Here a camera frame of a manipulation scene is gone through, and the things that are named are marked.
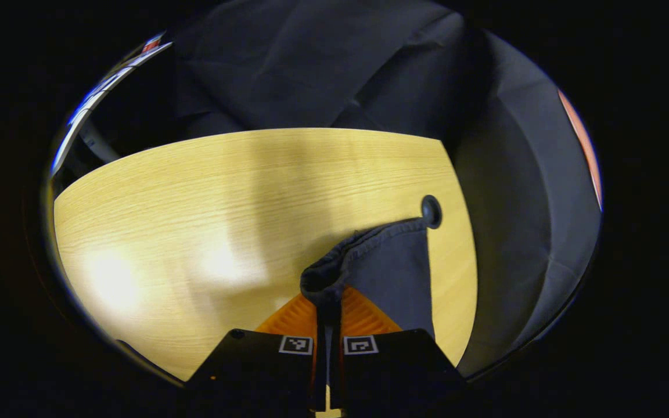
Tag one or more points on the white stand leg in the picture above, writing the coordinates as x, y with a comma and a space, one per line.
99, 142

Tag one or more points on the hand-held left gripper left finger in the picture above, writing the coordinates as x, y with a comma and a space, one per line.
247, 366

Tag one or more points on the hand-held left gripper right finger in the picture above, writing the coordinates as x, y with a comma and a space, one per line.
398, 366

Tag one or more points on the white board with blue print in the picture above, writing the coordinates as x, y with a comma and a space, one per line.
93, 98

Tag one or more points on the black backdrop cloth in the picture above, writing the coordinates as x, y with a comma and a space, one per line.
311, 69

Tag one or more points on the dark jeans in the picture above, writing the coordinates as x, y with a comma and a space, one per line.
392, 267

